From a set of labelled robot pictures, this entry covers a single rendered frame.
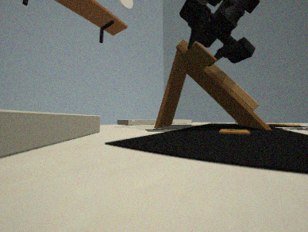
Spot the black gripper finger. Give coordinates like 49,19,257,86
187,7,210,50
214,39,243,63

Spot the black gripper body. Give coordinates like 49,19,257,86
179,0,256,64

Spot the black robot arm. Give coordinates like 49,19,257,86
196,0,260,48

